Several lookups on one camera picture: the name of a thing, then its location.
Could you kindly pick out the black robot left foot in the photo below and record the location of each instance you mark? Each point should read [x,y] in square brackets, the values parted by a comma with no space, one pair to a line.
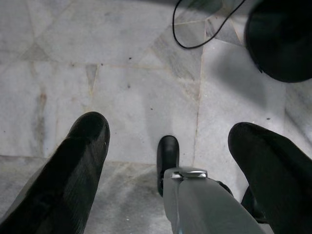
[168,153]

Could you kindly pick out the black round object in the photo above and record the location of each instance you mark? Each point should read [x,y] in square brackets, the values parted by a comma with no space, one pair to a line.
[280,41]

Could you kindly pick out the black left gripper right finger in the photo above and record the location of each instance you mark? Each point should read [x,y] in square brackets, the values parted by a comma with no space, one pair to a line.
[275,175]

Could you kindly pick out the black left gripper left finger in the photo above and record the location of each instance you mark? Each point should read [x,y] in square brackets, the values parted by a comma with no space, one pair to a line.
[73,175]

